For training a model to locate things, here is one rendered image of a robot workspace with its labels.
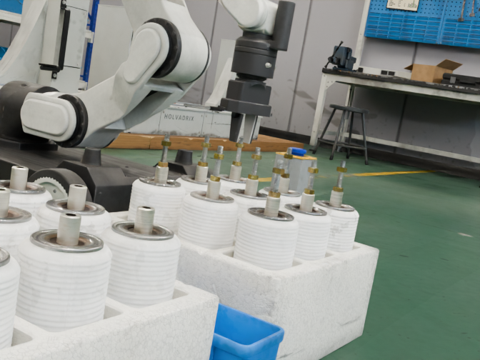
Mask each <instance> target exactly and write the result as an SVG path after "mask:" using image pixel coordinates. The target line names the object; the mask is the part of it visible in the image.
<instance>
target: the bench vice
mask: <svg viewBox="0 0 480 360"><path fill-rule="evenodd" d="M342 43H343V41H341V43H340V44H339V45H338V46H335V47H334V52H333V55H332V56H330V57H329V58H328V62H327V64H326V65H325V66H324V67H325V68H326V67H327V66H328V64H329V63H332V64H333V65H337V67H338V68H337V67H336V66H334V67H332V69H338V70H343V71H353V72H356V70H352V69H353V66H354V64H355V63H356V58H355V57H352V56H351V54H352V49H351V48H349V47H345V46H341V44H342Z"/></svg>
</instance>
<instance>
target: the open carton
mask: <svg viewBox="0 0 480 360"><path fill-rule="evenodd" d="M461 65H463V64H460V63H458V62H455V61H451V60H448V59H445V60H443V61H442V62H441V63H439V64H437V65H436V66H432V65H424V64H412V65H409V66H407V67H405V68H404V69H408V70H410V71H412V73H411V80H416V81H426V82H431V83H438V84H440V83H441V80H442V79H443V74H444V73H450V74H452V73H453V71H454V70H455V69H457V68H459V67H460V66H461Z"/></svg>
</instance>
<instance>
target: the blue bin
mask: <svg viewBox="0 0 480 360"><path fill-rule="evenodd" d="M284 333H285V331H284V329H283V328H282V327H280V326H277V325H276V324H273V323H270V322H268V321H264V320H263V319H260V318H257V317H255V316H252V315H250V314H247V313H244V312H242V311H239V310H237V309H234V308H231V307H229V306H226V305H224V304H221V303H219V305H218V309H217V314H216V322H215V327H214V335H213V339H212V343H211V351H210V356H209V360H276V355H277V352H278V349H279V344H280V343H281V342H282V341H283V339H284Z"/></svg>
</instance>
